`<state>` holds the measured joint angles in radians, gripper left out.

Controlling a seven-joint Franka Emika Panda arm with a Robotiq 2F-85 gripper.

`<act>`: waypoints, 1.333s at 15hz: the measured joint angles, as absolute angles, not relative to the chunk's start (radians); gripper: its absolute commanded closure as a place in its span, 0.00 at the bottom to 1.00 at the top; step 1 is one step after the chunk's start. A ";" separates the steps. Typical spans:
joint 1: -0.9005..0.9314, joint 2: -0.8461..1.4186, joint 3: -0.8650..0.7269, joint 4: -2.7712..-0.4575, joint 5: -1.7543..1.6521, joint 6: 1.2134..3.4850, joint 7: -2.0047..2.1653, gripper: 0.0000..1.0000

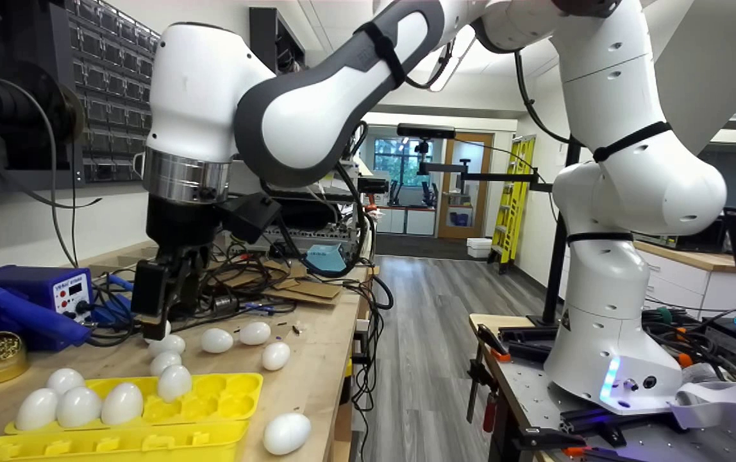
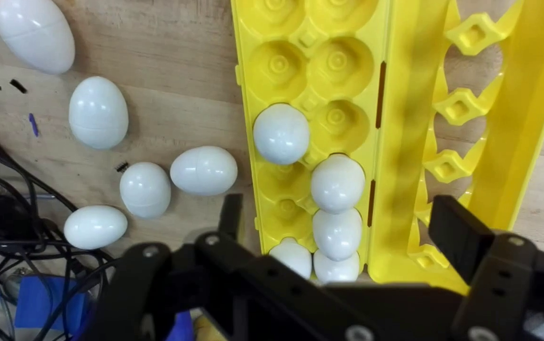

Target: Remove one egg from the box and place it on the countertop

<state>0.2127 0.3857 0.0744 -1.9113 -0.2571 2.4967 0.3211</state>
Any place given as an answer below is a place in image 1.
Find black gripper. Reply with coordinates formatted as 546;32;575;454
129;191;225;343

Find white egg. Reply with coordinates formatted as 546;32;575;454
200;325;237;356
237;318;275;345
55;384;104;431
43;363;88;397
101;380;147;429
16;384;60;434
259;339;293;371
147;331;188;358
263;411;314;456
149;349;182;376
157;362;195;403

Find yellow plastic egg tray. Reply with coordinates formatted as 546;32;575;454
0;370;264;462

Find teal box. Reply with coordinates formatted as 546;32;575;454
306;240;352;279

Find blue soldering station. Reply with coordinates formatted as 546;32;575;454
0;262;97;327

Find brown cardboard sheet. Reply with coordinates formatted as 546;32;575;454
259;270;347;312

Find wooden workbench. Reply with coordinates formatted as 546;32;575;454
0;239;388;462

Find brass tip cleaner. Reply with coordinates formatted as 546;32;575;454
0;327;33;388

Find dark small parts cabinet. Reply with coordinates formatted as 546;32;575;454
47;0;166;186

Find black filament spool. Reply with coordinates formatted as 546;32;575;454
0;62;79;175

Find black shelf unit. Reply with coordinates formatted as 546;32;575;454
247;5;310;80

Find white bin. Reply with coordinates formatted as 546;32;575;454
465;235;496;262

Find wooden framed door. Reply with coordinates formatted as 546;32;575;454
437;131;497;244

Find yellow ladder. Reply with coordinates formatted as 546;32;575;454
487;134;542;270

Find metal robot mounting table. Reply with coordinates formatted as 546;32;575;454
467;311;736;462

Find white side counter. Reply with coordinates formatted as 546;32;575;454
631;239;736;314

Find black bench cables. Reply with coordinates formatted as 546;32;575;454
88;267;157;345

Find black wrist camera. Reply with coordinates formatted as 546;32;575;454
215;190;286;246

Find orange handled clamp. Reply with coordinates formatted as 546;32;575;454
467;320;508;434

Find black camera boom stand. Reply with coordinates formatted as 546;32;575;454
395;119;578;331

